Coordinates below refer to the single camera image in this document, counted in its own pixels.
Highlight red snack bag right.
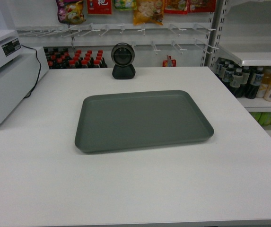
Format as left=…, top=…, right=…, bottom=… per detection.
left=164, top=0, right=216, bottom=15

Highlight red snack bag hanging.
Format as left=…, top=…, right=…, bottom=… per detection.
left=87, top=0, right=112, bottom=15

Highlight white checkout table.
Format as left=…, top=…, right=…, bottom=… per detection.
left=0, top=67, right=271, bottom=227

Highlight red capped soy sauce bottles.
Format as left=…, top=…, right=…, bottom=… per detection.
left=44, top=47, right=108, bottom=69

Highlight yellow snack bag hanging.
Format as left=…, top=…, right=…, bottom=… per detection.
left=133, top=0, right=165, bottom=26

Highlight black round scanner camera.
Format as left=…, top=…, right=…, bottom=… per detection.
left=111, top=43, right=136, bottom=79

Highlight white cash register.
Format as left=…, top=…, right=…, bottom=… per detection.
left=0, top=30, right=49, bottom=124

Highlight black register cable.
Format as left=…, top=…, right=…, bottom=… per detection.
left=21, top=44, right=43, bottom=97

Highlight grey silver serving tray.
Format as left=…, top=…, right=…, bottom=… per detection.
left=75, top=90, right=214, bottom=153

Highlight white peg hook rack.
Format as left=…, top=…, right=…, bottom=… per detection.
left=17, top=22, right=216, bottom=54

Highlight white side shelf unit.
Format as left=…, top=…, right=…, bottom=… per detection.
left=201, top=0, right=271, bottom=147

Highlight dark bottle on side shelf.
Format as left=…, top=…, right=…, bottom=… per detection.
left=215, top=58, right=264, bottom=99

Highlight purple snack bag hanging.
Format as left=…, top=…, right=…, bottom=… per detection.
left=56, top=0, right=86, bottom=25

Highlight green packs lower shelf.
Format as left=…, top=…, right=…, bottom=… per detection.
left=250, top=112, right=271, bottom=126

